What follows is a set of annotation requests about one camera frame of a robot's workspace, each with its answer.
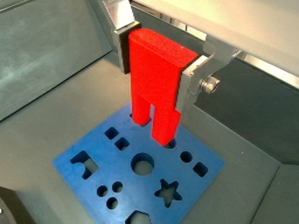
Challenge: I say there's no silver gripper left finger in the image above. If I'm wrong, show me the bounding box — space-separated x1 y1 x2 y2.
101 0 141 74

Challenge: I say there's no red two-pronged peg object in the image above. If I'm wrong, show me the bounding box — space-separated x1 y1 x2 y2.
128 28 199 145

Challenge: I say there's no blue shape-sorting board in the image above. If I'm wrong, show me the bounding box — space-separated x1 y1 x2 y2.
53 105 224 224

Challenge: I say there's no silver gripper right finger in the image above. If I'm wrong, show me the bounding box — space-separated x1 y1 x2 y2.
175 35 239 113

